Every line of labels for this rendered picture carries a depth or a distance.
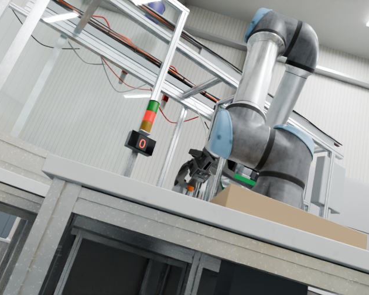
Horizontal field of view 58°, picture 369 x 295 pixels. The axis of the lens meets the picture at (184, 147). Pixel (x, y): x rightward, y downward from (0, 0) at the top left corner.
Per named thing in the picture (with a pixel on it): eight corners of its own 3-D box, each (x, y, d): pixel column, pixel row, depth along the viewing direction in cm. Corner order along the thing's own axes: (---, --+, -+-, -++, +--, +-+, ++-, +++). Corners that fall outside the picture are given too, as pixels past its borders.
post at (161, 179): (144, 245, 241) (195, 83, 288) (139, 243, 239) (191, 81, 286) (142, 244, 245) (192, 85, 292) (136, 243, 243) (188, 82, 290)
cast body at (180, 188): (187, 196, 136) (191, 180, 139) (178, 192, 134) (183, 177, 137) (176, 197, 143) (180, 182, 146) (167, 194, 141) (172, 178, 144)
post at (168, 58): (122, 198, 139) (187, 14, 173) (115, 196, 137) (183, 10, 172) (119, 199, 141) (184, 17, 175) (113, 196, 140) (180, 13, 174)
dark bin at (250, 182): (257, 188, 150) (264, 173, 150) (233, 178, 147) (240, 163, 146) (233, 172, 177) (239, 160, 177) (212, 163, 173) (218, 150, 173)
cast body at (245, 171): (248, 183, 149) (254, 169, 149) (239, 179, 148) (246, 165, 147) (240, 178, 157) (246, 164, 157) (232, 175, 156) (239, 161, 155)
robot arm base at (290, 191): (314, 226, 75) (324, 185, 78) (251, 202, 75) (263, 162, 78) (287, 229, 89) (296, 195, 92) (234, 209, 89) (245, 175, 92)
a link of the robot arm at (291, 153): (314, 184, 79) (327, 134, 83) (261, 164, 79) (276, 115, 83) (294, 192, 91) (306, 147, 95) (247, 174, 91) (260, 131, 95)
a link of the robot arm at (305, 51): (328, 34, 111) (268, 164, 125) (297, 22, 111) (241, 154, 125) (340, 31, 99) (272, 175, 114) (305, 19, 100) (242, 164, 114)
